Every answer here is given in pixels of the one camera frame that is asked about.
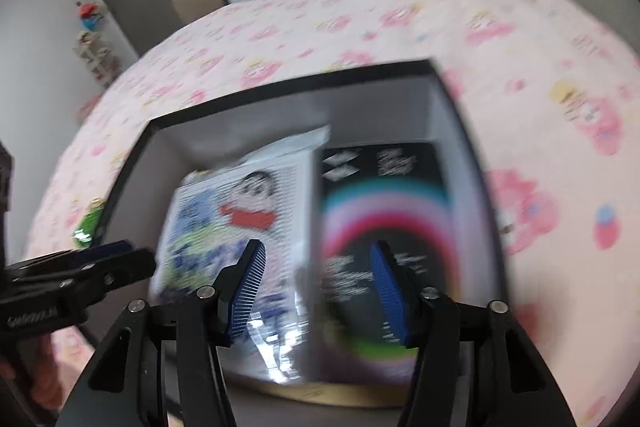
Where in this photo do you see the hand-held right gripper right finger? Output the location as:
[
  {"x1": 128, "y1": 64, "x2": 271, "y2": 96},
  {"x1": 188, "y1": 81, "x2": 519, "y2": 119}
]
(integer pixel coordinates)
[{"x1": 370, "y1": 241, "x2": 596, "y2": 427}]

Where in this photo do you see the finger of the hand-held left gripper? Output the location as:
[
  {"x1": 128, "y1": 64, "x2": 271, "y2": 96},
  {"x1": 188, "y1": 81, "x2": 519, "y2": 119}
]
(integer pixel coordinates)
[
  {"x1": 50, "y1": 248, "x2": 157, "y2": 303},
  {"x1": 10, "y1": 241, "x2": 135, "y2": 280}
]

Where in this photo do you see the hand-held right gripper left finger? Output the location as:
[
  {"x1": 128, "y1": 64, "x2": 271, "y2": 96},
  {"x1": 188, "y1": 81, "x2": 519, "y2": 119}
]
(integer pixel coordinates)
[{"x1": 55, "y1": 239, "x2": 267, "y2": 427}]

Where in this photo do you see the blue white cartoon packet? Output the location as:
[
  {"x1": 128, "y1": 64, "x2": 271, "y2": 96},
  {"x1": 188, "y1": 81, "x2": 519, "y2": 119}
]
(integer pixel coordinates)
[{"x1": 150, "y1": 152, "x2": 321, "y2": 383}]

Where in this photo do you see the black rainbow print box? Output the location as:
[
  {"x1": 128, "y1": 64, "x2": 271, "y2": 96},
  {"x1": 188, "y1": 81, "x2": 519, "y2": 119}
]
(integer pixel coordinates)
[{"x1": 312, "y1": 142, "x2": 458, "y2": 385}]

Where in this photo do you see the dark grey cardboard box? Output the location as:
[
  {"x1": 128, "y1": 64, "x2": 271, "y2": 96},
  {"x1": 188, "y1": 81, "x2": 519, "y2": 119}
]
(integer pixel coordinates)
[{"x1": 97, "y1": 57, "x2": 511, "y2": 408}]

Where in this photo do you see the green packet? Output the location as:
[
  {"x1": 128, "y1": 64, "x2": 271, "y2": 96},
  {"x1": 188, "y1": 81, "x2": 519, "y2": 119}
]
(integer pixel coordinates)
[{"x1": 72, "y1": 199, "x2": 108, "y2": 250}]

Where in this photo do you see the white shelf rack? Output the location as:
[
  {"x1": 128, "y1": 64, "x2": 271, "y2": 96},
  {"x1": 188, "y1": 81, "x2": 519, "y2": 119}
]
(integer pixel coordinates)
[{"x1": 72, "y1": 32, "x2": 123, "y2": 88}]

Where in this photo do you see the red blue plush toy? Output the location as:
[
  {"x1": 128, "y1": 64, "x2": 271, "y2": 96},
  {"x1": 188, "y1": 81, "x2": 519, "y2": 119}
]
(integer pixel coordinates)
[{"x1": 75, "y1": 1, "x2": 106, "y2": 32}]

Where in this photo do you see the pink printed blanket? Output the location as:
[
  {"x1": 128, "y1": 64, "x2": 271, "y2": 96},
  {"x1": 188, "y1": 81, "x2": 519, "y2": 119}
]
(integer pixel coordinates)
[{"x1": 22, "y1": 0, "x2": 640, "y2": 427}]

